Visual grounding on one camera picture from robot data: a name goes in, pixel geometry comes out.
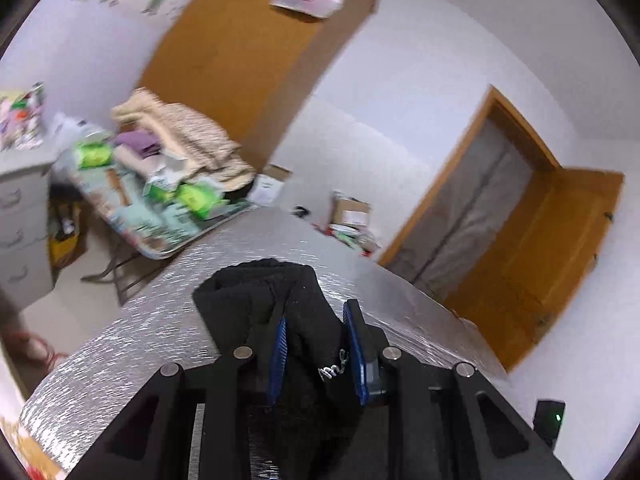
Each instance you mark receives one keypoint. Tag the floral bed sheet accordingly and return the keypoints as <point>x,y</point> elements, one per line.
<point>22,452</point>

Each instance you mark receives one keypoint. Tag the purple cloth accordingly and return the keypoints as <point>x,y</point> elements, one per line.
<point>137,142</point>

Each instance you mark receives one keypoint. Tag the beige blanket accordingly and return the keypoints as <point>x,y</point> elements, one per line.
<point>195,135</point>

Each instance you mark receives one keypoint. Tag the small black object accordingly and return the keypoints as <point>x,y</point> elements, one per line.
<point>300,211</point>

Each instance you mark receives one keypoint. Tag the small white box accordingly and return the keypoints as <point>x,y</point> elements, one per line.
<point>267,187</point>

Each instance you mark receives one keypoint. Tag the grey plastic door curtain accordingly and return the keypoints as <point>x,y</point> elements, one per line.
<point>470,210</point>

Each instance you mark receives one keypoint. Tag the white paper box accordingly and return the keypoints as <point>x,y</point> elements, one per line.
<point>167,170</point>

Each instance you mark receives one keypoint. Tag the folding table with printed cover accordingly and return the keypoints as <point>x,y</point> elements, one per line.
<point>145,225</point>

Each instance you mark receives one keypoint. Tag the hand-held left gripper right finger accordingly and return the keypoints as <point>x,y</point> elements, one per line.
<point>356,355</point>

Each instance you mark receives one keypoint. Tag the yellow bag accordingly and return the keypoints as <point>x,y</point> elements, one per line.
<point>64,251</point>

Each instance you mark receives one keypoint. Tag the wooden wardrobe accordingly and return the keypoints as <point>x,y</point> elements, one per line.
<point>240,50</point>

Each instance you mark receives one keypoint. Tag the red and green floor clutter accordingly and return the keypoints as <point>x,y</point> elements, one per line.
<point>352,240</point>

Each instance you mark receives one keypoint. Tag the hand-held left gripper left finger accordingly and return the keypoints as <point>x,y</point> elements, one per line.
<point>277,355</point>

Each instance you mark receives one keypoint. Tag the pile of colourful packets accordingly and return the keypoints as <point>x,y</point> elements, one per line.
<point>20,117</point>

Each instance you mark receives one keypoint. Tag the black garment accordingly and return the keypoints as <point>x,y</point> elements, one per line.
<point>310,320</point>

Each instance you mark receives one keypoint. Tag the green packet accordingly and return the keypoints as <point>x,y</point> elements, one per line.
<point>157,190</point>
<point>200,200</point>
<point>92,155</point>

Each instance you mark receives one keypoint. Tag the grey drawer cabinet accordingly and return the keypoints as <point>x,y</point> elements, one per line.
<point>22,225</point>

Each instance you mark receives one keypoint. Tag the wooden door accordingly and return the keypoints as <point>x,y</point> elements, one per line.
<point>540,265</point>

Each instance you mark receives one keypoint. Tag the wooden door frame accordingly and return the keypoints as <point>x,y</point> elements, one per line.
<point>490,115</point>

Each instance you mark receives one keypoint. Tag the cardboard box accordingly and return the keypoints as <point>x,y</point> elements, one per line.
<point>350,210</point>

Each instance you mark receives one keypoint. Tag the black device with green light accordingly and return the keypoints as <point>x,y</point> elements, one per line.
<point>549,422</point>

